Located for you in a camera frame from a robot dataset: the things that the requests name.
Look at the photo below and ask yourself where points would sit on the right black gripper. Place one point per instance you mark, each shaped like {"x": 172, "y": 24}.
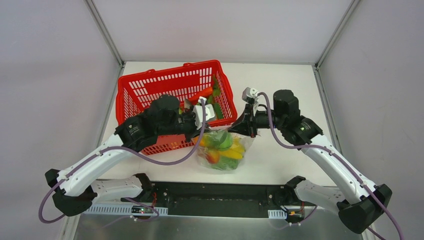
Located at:
{"x": 249, "y": 122}

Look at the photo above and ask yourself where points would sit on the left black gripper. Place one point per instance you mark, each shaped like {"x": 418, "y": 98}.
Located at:
{"x": 191, "y": 124}

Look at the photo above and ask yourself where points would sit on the yellow banana toy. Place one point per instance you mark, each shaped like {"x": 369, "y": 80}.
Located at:
{"x": 235, "y": 151}

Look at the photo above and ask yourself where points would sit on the green bell pepper toy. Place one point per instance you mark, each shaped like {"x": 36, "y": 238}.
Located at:
{"x": 221, "y": 139}

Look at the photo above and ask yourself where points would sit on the clear zip top bag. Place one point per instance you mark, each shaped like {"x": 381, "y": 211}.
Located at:
{"x": 201, "y": 152}

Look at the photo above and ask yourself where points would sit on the green napa cabbage toy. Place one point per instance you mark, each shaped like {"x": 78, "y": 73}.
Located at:
{"x": 226, "y": 164}

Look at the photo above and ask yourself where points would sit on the green orange mango toy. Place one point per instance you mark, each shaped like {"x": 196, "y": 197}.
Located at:
{"x": 205, "y": 141}

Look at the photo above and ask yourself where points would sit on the red peach toy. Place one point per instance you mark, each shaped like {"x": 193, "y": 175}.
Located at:
{"x": 212, "y": 156}

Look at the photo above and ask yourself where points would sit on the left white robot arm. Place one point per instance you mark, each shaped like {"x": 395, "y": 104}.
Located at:
{"x": 76, "y": 188}

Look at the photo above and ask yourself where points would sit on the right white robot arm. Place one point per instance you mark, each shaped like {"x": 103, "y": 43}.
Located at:
{"x": 357, "y": 200}

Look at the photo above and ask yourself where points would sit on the orange carrot toy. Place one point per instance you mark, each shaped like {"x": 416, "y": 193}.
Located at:
{"x": 205, "y": 93}

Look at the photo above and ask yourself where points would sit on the red plastic shopping basket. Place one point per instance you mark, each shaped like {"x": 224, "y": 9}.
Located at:
{"x": 137, "y": 91}

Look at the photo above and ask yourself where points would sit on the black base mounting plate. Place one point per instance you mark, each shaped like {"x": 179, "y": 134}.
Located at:
{"x": 221, "y": 200}

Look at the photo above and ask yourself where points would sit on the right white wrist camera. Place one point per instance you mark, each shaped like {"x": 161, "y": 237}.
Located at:
{"x": 250, "y": 96}

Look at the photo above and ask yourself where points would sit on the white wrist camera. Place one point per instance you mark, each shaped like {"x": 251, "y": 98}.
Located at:
{"x": 204, "y": 112}
{"x": 250, "y": 96}

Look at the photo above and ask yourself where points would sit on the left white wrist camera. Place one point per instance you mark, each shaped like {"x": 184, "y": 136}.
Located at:
{"x": 204, "y": 112}

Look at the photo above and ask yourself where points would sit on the left aluminium frame post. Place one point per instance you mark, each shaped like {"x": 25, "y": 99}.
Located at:
{"x": 98, "y": 20}

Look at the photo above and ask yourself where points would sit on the aluminium frame post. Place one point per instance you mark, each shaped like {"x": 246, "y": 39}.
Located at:
{"x": 98, "y": 20}
{"x": 337, "y": 32}

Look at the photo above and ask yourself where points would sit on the right aluminium frame post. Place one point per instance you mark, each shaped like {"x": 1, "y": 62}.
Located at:
{"x": 337, "y": 32}

